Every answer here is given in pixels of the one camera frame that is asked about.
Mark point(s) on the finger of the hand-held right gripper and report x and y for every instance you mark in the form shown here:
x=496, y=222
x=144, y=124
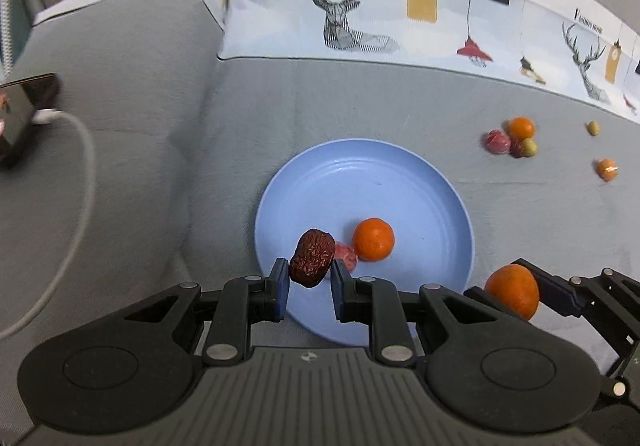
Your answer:
x=552, y=290
x=479, y=296

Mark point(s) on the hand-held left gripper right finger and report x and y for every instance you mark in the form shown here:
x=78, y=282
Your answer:
x=336, y=292

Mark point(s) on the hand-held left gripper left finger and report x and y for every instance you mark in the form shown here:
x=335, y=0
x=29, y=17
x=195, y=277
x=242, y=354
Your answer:
x=282, y=290

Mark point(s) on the orange tangerine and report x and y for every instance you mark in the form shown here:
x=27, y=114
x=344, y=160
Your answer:
x=373, y=239
x=512, y=291
x=521, y=127

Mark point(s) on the red hawthorn candy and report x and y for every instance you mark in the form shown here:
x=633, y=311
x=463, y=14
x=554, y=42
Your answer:
x=496, y=142
x=347, y=253

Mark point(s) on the dark red dried date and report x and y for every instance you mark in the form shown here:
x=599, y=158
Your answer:
x=518, y=149
x=312, y=257

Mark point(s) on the blue round plate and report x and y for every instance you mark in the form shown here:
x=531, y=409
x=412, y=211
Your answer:
x=360, y=186

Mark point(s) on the plastic small orange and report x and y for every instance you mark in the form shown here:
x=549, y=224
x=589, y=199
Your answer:
x=607, y=169

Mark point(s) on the small green olive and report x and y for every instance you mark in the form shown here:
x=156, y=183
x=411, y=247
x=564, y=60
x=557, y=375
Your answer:
x=532, y=146

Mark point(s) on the lone green olive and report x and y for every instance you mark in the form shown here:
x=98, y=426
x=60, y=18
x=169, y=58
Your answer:
x=593, y=128

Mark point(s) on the grey bed sheet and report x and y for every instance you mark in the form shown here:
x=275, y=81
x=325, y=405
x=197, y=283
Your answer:
x=400, y=96

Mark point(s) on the grey printed pillow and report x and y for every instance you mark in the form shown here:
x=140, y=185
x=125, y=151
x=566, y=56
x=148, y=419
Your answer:
x=125, y=76

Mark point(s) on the grey quilt with printed band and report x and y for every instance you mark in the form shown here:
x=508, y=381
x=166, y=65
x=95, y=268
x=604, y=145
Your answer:
x=450, y=11

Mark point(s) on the black smartphone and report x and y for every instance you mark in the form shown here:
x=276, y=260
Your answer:
x=20, y=116

